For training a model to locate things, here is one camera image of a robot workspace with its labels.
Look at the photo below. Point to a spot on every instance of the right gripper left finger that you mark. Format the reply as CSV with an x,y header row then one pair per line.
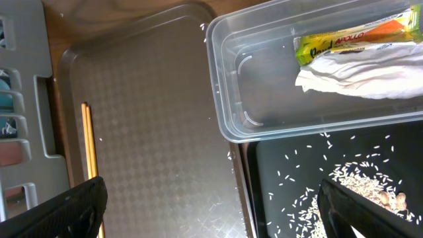
x,y
77,212

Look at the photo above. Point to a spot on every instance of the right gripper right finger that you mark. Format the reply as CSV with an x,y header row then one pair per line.
x,y
343,212

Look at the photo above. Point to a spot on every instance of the light blue bowl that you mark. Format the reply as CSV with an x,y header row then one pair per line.
x,y
8,124

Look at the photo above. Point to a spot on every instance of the white napkin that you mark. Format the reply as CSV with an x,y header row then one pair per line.
x,y
371,71

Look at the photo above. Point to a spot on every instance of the yellow green snack wrapper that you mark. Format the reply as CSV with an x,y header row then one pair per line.
x,y
400,27

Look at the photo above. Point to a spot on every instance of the pile of rice waste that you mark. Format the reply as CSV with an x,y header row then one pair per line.
x,y
357,191

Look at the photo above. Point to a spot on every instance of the black rectangular tray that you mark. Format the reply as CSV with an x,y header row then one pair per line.
x,y
297,165

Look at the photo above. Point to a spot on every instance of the dark brown serving tray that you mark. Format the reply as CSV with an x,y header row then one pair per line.
x,y
168,170

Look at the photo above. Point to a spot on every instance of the left wooden chopstick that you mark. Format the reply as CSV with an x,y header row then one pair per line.
x,y
86,137

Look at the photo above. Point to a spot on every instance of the grey plastic dish rack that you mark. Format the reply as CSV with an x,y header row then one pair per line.
x,y
26,58

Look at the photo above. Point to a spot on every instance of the clear plastic bin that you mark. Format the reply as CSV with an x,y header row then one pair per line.
x,y
253,70

